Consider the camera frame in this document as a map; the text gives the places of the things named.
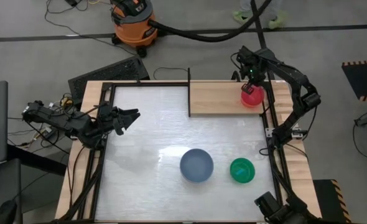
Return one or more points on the orange shop vacuum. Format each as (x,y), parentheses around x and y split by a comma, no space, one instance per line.
(133,28)

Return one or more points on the small black clip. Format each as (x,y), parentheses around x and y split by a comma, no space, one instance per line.
(235,76)

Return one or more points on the small red bowl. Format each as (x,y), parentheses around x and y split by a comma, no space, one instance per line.
(255,98)

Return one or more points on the white glossy table sheet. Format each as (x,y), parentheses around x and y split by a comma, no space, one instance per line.
(140,193)

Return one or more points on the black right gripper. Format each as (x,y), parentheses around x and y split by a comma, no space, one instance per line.
(252,65)

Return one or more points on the black computer mouse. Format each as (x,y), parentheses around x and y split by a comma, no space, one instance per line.
(6,213)

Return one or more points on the person's green shoe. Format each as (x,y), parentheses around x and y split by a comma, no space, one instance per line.
(242,16)
(278,20)

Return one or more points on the large pale bowl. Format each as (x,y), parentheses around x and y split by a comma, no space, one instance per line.
(196,165)

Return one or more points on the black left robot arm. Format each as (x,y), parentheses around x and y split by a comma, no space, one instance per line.
(68,123)

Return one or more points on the black table frame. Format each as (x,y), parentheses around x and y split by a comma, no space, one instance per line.
(149,84)

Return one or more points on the small green bowl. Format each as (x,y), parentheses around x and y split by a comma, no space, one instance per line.
(242,170)

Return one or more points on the black hazard-striped floor mat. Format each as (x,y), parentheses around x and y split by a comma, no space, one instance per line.
(365,79)
(329,202)

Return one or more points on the wooden shelf board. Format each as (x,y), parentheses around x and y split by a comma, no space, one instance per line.
(217,98)

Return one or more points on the grey floor plug device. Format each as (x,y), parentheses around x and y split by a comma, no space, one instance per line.
(366,121)

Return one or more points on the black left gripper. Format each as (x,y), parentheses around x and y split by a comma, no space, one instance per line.
(112,119)

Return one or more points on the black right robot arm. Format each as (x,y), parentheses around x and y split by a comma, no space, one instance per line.
(295,74)

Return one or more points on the black base beam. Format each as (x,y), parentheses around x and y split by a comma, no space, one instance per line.
(37,158)

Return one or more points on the black metal shelf frame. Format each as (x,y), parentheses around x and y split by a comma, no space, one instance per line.
(189,93)

